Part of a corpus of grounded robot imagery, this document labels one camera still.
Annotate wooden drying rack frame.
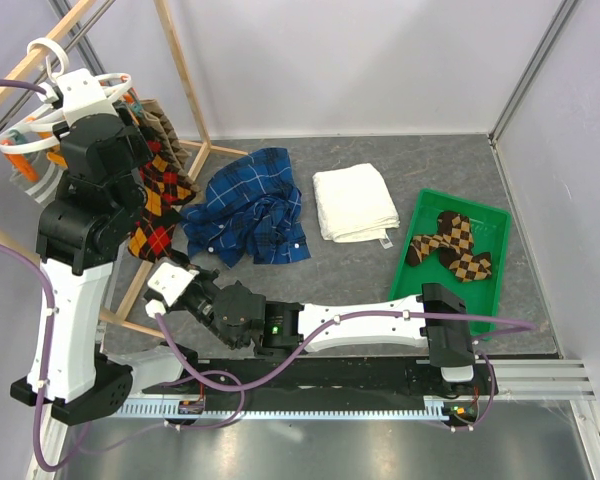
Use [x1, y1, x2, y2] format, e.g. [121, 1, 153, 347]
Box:
[0, 0, 249, 341]

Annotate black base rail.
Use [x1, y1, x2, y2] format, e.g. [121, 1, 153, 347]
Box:
[144, 356, 498, 416]

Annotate blue plaid shirt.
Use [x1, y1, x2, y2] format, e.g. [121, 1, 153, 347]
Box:
[181, 147, 311, 268]

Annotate brown yellow argyle sock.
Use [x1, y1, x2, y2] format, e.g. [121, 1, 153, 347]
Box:
[437, 211, 492, 283]

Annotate black red argyle sock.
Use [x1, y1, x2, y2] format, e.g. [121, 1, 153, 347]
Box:
[127, 140, 200, 266]

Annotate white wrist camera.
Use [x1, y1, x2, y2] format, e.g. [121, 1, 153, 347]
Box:
[56, 68, 116, 126]
[144, 263, 199, 319]

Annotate grey white striped sock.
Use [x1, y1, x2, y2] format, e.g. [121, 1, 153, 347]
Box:
[9, 156, 63, 207]

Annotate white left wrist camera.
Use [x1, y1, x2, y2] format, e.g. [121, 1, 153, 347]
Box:
[56, 68, 116, 126]

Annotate green plastic tray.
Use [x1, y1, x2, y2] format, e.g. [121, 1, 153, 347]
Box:
[389, 189, 511, 317]

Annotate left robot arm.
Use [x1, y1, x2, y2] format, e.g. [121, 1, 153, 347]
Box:
[10, 101, 152, 426]

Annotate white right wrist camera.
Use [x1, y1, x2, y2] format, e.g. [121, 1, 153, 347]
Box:
[144, 263, 199, 319]

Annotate white round sock hanger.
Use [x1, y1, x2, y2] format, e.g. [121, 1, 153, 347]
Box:
[0, 37, 133, 156]

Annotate white folded towel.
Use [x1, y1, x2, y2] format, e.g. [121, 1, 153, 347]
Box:
[312, 163, 400, 248]

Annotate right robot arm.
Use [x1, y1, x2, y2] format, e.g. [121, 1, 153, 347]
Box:
[159, 267, 474, 394]

